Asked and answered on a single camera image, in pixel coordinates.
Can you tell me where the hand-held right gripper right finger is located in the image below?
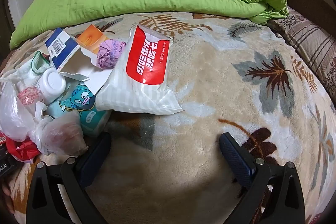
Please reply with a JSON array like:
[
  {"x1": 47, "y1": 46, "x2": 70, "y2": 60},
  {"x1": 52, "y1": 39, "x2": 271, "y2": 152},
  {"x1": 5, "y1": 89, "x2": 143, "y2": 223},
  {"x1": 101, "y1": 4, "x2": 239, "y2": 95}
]
[{"x1": 219, "y1": 132, "x2": 306, "y2": 224}]

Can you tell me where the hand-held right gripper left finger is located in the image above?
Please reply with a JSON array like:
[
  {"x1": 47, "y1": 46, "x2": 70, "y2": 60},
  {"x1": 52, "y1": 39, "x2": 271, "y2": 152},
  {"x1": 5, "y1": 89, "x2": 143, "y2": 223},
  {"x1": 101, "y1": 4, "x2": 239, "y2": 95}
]
[{"x1": 26, "y1": 132, "x2": 112, "y2": 224}]

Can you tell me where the teal cartoon tissue pack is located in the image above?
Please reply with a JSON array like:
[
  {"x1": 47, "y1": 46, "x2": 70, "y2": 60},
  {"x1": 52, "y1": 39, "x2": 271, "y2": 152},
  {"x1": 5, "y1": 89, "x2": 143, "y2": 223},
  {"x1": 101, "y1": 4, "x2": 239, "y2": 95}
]
[{"x1": 46, "y1": 82, "x2": 112, "y2": 138}]

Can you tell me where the orange ointment box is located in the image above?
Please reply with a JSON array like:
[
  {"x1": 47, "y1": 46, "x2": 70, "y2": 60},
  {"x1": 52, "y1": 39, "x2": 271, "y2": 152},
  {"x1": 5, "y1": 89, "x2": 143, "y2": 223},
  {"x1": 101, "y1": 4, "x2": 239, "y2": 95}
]
[{"x1": 76, "y1": 25, "x2": 105, "y2": 56}]

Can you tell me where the red plastic wrapper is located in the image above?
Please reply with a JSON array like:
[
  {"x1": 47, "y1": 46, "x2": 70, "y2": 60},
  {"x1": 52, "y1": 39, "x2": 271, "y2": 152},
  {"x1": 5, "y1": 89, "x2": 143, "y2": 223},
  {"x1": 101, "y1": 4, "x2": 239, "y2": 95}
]
[{"x1": 6, "y1": 139, "x2": 40, "y2": 163}]

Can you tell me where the clear plastic bag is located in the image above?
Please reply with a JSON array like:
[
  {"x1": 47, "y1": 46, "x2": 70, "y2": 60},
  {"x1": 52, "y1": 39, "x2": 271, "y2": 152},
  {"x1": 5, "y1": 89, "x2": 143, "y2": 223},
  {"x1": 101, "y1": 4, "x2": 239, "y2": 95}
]
[{"x1": 0, "y1": 80, "x2": 87, "y2": 156}]

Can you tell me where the pink round object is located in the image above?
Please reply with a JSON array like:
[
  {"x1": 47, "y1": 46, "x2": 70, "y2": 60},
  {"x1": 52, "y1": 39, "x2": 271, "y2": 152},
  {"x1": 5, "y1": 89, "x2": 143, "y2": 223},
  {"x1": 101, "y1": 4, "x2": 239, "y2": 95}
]
[{"x1": 17, "y1": 86, "x2": 40, "y2": 106}]

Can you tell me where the leaf print blanket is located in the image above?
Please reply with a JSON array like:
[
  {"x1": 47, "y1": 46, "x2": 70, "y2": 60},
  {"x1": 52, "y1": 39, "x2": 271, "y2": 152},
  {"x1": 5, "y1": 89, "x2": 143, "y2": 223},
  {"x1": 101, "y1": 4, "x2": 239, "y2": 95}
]
[{"x1": 0, "y1": 11, "x2": 336, "y2": 224}]

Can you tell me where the white plastic bottle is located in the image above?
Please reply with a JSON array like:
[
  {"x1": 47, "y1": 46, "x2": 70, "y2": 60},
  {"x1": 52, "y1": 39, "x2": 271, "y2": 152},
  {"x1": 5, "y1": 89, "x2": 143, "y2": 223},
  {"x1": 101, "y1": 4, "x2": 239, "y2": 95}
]
[{"x1": 39, "y1": 68, "x2": 67, "y2": 105}]

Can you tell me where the white green-edged plastic packet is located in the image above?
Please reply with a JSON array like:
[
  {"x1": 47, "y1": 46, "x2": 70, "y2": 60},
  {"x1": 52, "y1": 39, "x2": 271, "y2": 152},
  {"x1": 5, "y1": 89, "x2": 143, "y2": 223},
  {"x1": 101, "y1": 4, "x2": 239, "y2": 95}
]
[{"x1": 0, "y1": 51, "x2": 53, "y2": 98}]

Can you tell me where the purple crumpled paper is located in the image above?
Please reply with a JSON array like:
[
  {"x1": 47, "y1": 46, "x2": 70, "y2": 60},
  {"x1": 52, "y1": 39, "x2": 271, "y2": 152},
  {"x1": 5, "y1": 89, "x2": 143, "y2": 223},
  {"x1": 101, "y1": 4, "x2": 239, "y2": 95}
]
[{"x1": 96, "y1": 39, "x2": 126, "y2": 69}]

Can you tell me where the red white wet wipe packet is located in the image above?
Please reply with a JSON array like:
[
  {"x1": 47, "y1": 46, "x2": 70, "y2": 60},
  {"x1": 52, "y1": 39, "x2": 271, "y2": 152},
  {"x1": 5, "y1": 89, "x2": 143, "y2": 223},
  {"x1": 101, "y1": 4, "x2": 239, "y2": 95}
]
[{"x1": 96, "y1": 22, "x2": 184, "y2": 115}]

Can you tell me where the torn blue white box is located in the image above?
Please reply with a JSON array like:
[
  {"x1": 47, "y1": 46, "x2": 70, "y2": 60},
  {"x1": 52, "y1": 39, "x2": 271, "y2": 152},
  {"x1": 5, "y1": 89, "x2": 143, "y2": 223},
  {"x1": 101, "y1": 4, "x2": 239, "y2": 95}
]
[{"x1": 45, "y1": 27, "x2": 111, "y2": 94}]

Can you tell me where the striped brown pillow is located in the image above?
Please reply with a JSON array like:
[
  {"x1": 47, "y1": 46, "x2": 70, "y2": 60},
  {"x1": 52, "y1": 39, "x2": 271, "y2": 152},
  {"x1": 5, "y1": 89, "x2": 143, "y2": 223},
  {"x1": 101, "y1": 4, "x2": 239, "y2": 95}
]
[{"x1": 268, "y1": 5, "x2": 336, "y2": 101}]

